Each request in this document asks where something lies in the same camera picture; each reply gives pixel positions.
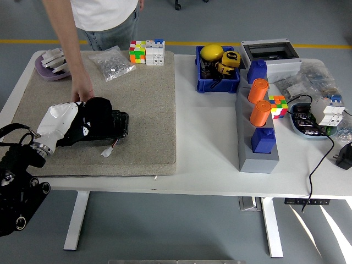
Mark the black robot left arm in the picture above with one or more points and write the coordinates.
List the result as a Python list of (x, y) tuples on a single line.
[(16, 192)]

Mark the purple oval tray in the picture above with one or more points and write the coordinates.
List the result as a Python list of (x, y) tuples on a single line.
[(50, 74)]

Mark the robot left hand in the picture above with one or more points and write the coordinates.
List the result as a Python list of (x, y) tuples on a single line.
[(59, 118)]

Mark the person's hand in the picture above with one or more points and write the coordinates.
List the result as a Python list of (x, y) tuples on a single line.
[(82, 89)]

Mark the white plastic bracket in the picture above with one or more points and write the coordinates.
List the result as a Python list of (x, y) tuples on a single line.
[(59, 70)]

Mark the white table leg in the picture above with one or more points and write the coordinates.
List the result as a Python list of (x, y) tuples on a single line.
[(77, 220), (271, 228)]

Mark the clear bag of metal nuts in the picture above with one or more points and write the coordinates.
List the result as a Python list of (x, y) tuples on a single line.
[(113, 65)]

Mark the round yellow tape measure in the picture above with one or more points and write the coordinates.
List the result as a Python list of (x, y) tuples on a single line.
[(231, 58)]

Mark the white plastic block piece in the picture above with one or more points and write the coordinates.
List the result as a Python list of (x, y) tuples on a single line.
[(52, 52)]

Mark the grey box under table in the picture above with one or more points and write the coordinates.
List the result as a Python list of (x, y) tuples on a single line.
[(249, 203)]

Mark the yellow black tape measure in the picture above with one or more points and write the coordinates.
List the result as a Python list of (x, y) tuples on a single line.
[(224, 69)]

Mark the blue plastic bin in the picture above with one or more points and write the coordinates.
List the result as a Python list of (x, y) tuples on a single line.
[(217, 84)]

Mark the blue square block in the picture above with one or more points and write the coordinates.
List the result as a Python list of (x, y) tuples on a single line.
[(257, 72), (263, 142)]

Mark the clear bags of small parts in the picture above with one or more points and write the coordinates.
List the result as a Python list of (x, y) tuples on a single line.
[(316, 77)]

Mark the black power adapter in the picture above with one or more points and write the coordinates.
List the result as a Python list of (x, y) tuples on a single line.
[(345, 157)]

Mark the white circuit breaker blue top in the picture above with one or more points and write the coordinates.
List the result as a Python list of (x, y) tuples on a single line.
[(329, 110), (155, 54)]

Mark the multicoloured puzzle cube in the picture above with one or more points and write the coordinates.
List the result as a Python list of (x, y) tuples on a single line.
[(137, 52), (278, 107)]

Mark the orange cylinder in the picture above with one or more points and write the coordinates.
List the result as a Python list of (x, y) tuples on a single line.
[(259, 113), (257, 91)]

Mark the black table control panel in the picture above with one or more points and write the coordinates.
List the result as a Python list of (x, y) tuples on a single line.
[(307, 201)]

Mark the silver metal bar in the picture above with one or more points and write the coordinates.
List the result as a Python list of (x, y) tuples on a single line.
[(52, 62)]

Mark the long grey block holder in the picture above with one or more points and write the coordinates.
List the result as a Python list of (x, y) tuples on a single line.
[(257, 162)]

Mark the yellow ball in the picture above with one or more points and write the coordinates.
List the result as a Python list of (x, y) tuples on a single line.
[(211, 52)]

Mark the light blue oval tray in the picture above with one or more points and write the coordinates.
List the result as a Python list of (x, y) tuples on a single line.
[(300, 133)]

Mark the black chair castor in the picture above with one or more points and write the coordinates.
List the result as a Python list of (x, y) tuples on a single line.
[(178, 5)]

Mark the dark electronic parts pile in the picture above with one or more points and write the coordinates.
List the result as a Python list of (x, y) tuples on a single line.
[(303, 121)]

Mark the small clear bag of screws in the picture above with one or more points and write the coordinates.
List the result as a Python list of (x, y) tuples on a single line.
[(344, 134)]

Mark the grey-brown table mat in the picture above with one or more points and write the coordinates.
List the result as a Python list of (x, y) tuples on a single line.
[(143, 110)]

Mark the person's forearm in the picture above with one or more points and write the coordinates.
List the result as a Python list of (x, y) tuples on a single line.
[(67, 41)]

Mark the grey electrical box clear lid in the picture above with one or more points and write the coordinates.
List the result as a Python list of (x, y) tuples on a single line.
[(283, 65)]

